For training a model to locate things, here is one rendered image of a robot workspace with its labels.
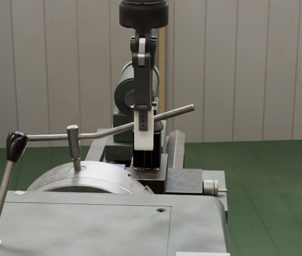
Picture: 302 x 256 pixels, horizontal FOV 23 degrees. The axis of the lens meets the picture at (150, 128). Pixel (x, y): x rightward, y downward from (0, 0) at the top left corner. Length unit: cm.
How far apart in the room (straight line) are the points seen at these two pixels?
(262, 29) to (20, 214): 417
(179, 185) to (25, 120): 331
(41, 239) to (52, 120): 416
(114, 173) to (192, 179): 69
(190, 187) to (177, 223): 88
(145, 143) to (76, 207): 15
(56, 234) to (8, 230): 8
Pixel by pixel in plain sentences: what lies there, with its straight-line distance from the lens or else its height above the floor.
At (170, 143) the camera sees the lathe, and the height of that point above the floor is 86.
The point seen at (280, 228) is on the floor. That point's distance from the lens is 410.
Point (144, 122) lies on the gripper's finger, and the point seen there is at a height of 140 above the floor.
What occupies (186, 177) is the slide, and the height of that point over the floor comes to 97.
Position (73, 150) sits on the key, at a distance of 140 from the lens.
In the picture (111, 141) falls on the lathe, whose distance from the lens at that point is 255.
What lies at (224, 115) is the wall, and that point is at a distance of 534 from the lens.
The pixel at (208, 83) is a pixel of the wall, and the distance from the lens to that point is 525.
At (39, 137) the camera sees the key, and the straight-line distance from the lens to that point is 142.
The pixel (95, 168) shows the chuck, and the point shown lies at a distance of 142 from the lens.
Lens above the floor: 175
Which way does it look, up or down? 18 degrees down
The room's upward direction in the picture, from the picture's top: straight up
